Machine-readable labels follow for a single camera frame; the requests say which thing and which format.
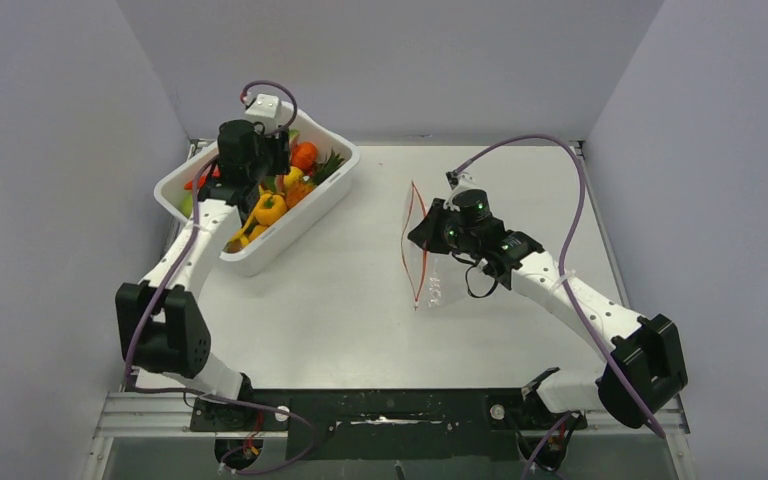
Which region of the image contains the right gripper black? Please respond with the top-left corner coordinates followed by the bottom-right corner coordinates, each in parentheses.
top-left (410, 198), bottom-right (479, 256)

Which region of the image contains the clear zip bag red zipper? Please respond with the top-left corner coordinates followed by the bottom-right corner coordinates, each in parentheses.
top-left (399, 181), bottom-right (467, 311)

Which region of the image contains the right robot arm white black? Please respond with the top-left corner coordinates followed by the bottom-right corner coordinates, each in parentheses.
top-left (406, 189), bottom-right (688, 428)

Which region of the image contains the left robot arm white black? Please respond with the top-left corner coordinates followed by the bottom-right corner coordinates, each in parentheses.
top-left (115, 120), bottom-right (290, 404)

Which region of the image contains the orange tomato toy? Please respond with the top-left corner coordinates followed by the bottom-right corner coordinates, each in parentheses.
top-left (291, 142), bottom-right (319, 174)

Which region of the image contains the yellow lemon toy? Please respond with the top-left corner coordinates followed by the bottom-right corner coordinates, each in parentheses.
top-left (281, 166), bottom-right (305, 190)

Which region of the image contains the pineapple toy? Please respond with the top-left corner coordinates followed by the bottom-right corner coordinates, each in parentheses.
top-left (283, 150), bottom-right (345, 209)

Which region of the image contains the yellow bell pepper toy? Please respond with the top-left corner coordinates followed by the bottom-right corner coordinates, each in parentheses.
top-left (252, 193), bottom-right (288, 226)

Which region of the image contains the yellow banana toy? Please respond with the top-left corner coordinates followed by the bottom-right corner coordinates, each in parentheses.
top-left (224, 214), bottom-right (256, 253)

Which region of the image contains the orange carrot toy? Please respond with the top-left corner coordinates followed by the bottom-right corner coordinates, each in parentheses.
top-left (184, 169), bottom-right (220, 191)

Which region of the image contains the white plastic bin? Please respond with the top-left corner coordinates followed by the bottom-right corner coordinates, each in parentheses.
top-left (154, 110), bottom-right (360, 277)

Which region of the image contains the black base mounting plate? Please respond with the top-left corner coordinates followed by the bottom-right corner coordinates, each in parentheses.
top-left (189, 388), bottom-right (588, 471)

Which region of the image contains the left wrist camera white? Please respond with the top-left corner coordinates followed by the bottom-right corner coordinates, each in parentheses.
top-left (243, 94), bottom-right (282, 132)

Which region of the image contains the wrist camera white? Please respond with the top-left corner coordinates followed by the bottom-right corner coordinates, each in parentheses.
top-left (444, 170), bottom-right (478, 210)
top-left (243, 94), bottom-right (282, 132)

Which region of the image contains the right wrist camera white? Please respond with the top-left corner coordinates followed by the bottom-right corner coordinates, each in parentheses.
top-left (444, 170), bottom-right (478, 210)

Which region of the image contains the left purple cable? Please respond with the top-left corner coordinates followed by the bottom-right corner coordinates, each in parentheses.
top-left (121, 79), bottom-right (319, 478)

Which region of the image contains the purple cable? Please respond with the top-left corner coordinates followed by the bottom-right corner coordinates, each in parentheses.
top-left (446, 135), bottom-right (668, 480)
top-left (121, 79), bottom-right (319, 478)

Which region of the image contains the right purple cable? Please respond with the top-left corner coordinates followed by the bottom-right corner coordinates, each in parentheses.
top-left (446, 135), bottom-right (668, 480)

